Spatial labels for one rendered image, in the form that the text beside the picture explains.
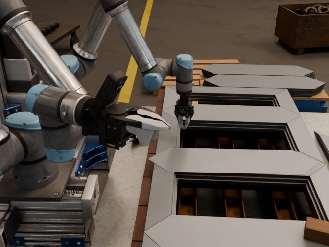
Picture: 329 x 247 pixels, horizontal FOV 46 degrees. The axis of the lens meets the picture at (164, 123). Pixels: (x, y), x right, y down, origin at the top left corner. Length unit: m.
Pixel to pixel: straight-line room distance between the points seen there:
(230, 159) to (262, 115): 0.46
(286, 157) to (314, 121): 0.64
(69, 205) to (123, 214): 0.41
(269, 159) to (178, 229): 0.59
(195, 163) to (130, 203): 0.34
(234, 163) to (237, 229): 0.39
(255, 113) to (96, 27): 0.95
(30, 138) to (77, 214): 0.32
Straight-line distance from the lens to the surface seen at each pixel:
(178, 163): 1.68
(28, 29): 1.09
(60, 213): 1.40
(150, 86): 1.55
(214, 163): 1.69
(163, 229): 1.38
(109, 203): 1.78
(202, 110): 2.11
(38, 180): 1.33
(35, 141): 1.26
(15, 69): 1.46
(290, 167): 1.74
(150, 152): 1.82
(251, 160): 1.75
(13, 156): 1.21
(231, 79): 2.56
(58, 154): 0.98
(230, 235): 1.38
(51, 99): 0.91
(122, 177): 1.92
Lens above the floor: 1.85
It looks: 30 degrees down
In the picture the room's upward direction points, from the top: straight up
